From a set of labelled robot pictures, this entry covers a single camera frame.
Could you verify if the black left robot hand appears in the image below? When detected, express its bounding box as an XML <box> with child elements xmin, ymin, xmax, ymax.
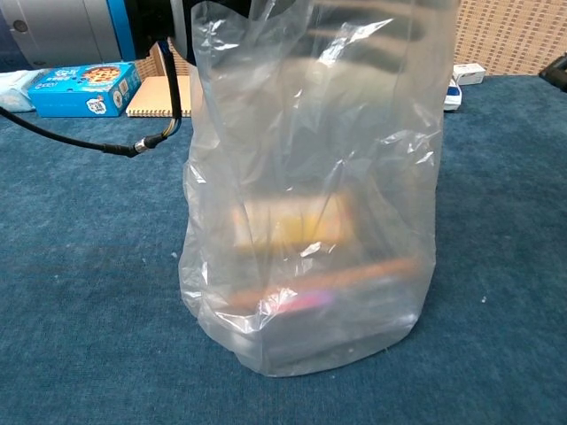
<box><xmin>167</xmin><ymin>0</ymin><xmax>444</xmax><ymax>76</ymax></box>

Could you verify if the clear plastic bag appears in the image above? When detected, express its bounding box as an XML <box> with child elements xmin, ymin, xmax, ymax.
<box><xmin>179</xmin><ymin>0</ymin><xmax>460</xmax><ymax>377</ymax></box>

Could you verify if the blue carpet table cover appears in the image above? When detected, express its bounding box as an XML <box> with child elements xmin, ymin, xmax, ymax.
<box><xmin>0</xmin><ymin>74</ymin><xmax>567</xmax><ymax>425</ymax></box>

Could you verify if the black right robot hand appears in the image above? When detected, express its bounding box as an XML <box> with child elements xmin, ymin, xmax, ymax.
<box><xmin>538</xmin><ymin>57</ymin><xmax>567</xmax><ymax>93</ymax></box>

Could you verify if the kraft spiral notebook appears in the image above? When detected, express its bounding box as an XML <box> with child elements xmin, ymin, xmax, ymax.
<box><xmin>126</xmin><ymin>75</ymin><xmax>194</xmax><ymax>119</ymax></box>

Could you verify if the wooden rattan folding screen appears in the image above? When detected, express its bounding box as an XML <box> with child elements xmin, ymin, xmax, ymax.
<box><xmin>132</xmin><ymin>0</ymin><xmax>567</xmax><ymax>79</ymax></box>

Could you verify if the yellow snack package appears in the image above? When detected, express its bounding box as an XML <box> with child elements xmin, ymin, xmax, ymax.
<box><xmin>232</xmin><ymin>194</ymin><xmax>355</xmax><ymax>253</ymax></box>

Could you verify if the blue cookie box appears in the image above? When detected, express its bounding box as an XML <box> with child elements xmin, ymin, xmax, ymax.
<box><xmin>27</xmin><ymin>61</ymin><xmax>143</xmax><ymax>119</ymax></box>

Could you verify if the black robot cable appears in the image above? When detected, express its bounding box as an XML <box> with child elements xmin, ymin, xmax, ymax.
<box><xmin>0</xmin><ymin>37</ymin><xmax>183</xmax><ymax>158</ymax></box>

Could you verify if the small white box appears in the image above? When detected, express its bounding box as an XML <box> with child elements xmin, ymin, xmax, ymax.
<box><xmin>451</xmin><ymin>62</ymin><xmax>487</xmax><ymax>86</ymax></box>

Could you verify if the dark box with pink label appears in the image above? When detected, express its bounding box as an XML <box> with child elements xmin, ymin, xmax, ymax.
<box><xmin>252</xmin><ymin>300</ymin><xmax>420</xmax><ymax>368</ymax></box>

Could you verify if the light blue wet wipes pack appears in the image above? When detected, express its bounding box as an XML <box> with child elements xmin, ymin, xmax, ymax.
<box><xmin>0</xmin><ymin>68</ymin><xmax>50</xmax><ymax>113</ymax></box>

